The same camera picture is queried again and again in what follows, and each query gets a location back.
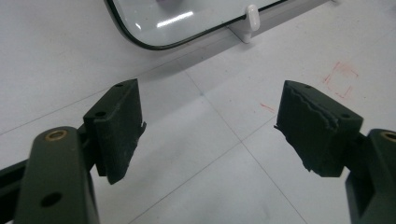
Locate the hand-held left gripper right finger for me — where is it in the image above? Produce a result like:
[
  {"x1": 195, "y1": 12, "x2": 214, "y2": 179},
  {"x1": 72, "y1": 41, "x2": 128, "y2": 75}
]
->
[{"x1": 274, "y1": 79, "x2": 364, "y2": 178}]

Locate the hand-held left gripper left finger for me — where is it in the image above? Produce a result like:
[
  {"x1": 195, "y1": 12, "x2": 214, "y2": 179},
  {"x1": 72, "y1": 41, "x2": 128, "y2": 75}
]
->
[{"x1": 83, "y1": 78, "x2": 148, "y2": 185}]

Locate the white whiteboard support clip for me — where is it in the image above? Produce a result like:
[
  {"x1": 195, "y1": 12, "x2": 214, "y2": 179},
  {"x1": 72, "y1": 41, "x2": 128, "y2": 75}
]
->
[{"x1": 228, "y1": 4, "x2": 261, "y2": 44}]

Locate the white whiteboard with black rim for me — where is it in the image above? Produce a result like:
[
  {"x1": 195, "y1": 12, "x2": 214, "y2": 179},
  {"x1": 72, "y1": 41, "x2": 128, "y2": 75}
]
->
[{"x1": 104, "y1": 0, "x2": 289, "y2": 51}]

